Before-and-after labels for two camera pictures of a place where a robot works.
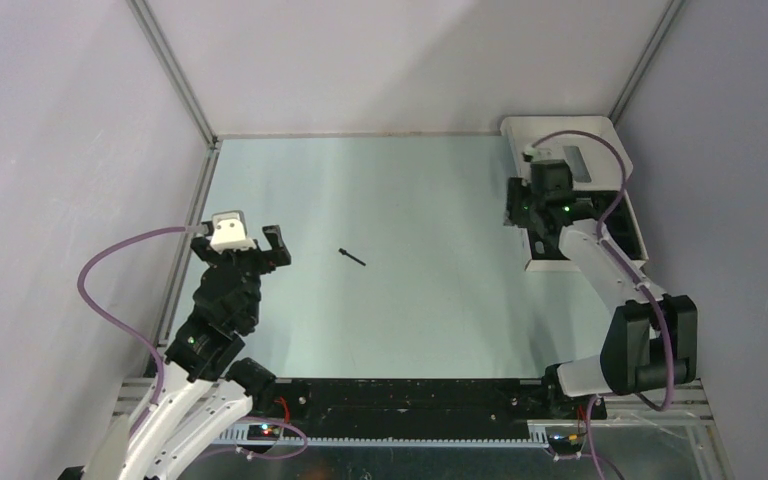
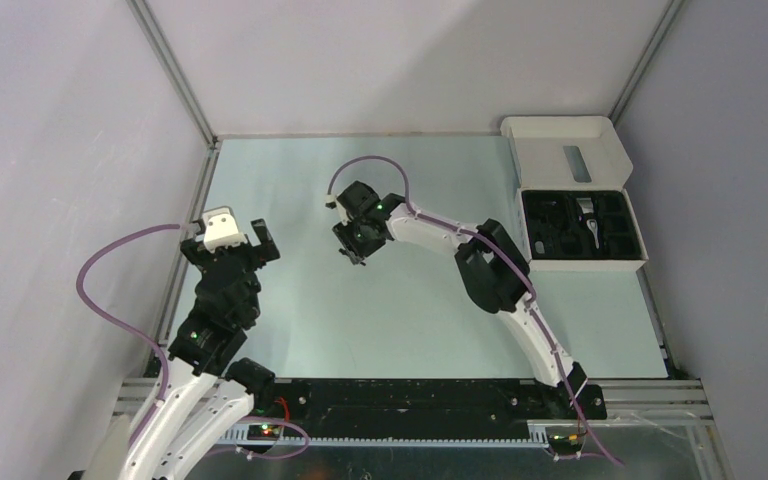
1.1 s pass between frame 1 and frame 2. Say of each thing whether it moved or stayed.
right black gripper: moved
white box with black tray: stayed
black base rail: stayed
